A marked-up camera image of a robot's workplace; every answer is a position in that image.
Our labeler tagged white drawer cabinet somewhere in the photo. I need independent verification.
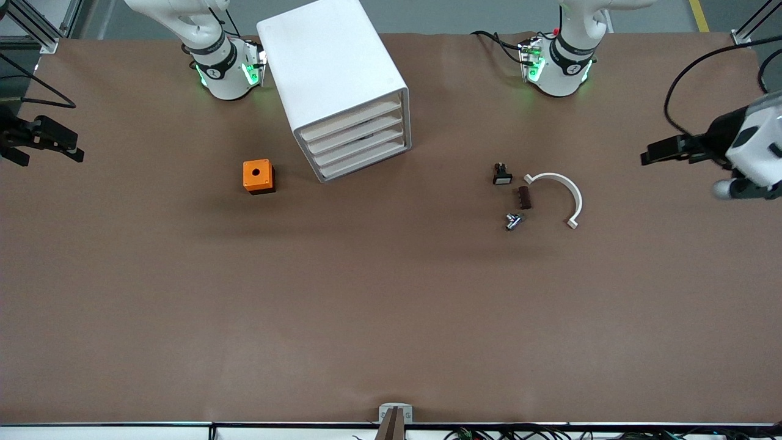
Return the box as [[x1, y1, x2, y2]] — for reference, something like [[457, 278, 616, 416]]
[[257, 0, 412, 183]]

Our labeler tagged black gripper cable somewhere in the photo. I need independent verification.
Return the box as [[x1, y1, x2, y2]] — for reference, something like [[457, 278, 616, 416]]
[[0, 53, 78, 111], [664, 35, 782, 138]]

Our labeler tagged white table edge rail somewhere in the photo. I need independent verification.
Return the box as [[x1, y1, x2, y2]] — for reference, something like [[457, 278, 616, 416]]
[[0, 422, 782, 440]]

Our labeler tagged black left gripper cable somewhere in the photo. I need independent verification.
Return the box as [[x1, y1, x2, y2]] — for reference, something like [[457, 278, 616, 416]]
[[664, 35, 782, 138]]

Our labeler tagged white plastic drawer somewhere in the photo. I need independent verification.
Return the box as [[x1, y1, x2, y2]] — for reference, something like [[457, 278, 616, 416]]
[[315, 133, 411, 183], [302, 105, 408, 156], [295, 92, 407, 142], [309, 120, 409, 169]]

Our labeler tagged aluminium frame profile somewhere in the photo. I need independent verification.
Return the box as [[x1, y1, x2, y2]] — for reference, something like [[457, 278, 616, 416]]
[[0, 0, 60, 54], [729, 0, 782, 48]]

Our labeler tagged white curved half-ring clamp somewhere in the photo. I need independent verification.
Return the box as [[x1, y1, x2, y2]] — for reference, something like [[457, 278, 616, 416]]
[[524, 172, 583, 230]]

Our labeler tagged black base power cable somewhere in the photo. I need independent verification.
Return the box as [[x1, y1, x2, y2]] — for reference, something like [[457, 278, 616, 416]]
[[470, 30, 527, 65]]

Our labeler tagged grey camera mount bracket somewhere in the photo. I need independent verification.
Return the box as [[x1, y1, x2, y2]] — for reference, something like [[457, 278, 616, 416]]
[[378, 403, 414, 440]]

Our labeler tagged orange push button box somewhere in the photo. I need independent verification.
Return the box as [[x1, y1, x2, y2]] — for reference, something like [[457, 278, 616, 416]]
[[243, 159, 276, 196]]

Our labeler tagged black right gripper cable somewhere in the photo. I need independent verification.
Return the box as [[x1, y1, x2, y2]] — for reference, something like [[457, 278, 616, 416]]
[[0, 53, 78, 111]]

